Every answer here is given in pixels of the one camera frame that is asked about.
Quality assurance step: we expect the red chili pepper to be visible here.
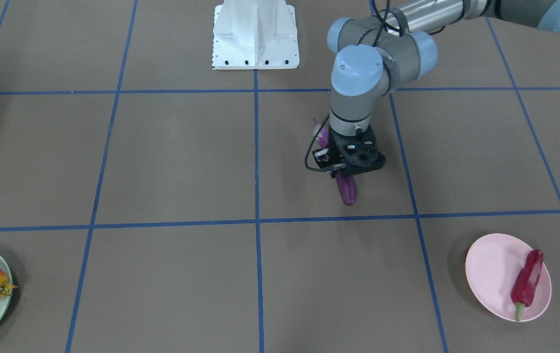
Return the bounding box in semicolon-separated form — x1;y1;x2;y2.
509;250;544;322

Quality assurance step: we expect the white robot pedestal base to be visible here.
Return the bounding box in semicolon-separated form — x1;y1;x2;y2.
211;0;300;70

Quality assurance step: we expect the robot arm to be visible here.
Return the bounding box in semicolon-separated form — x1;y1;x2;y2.
307;0;560;177

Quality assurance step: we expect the pink plate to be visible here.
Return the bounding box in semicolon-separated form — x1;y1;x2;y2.
465;234;553;322

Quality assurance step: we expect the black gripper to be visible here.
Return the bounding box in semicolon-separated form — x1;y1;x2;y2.
313;125;386;176

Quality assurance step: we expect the purple eggplant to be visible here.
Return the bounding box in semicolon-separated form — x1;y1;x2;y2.
313;119;357;206

